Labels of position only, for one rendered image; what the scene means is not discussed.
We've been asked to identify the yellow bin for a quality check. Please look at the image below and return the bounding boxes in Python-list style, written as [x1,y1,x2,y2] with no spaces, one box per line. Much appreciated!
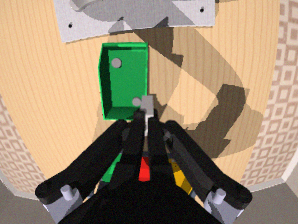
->
[168,159,192,194]

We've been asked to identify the grey metal disc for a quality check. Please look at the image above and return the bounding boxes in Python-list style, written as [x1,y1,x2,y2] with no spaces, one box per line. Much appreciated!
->
[111,58,122,68]
[132,97,141,106]

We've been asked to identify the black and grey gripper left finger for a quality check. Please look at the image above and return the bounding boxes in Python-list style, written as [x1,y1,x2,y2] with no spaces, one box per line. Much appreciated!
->
[35,95,147,224]

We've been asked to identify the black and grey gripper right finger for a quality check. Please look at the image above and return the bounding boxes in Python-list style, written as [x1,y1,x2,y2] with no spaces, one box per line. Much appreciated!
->
[146,95,253,224]

